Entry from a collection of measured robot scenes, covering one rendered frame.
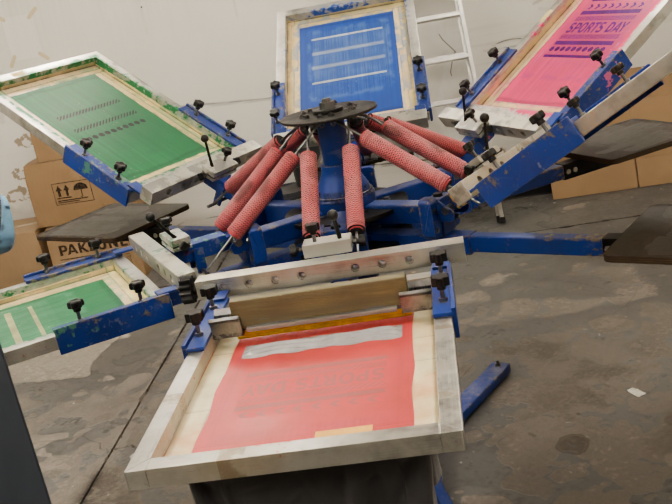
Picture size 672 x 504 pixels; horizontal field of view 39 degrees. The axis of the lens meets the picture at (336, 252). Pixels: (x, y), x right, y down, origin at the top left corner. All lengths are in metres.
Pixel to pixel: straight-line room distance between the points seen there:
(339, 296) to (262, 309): 0.18
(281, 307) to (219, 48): 4.25
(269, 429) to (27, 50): 5.11
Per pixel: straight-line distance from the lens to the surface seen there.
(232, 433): 1.79
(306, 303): 2.12
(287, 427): 1.76
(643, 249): 2.39
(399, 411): 1.74
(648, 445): 3.41
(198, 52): 6.29
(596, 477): 3.26
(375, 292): 2.10
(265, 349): 2.10
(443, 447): 1.59
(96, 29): 6.46
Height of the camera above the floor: 1.76
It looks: 18 degrees down
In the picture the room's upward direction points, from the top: 11 degrees counter-clockwise
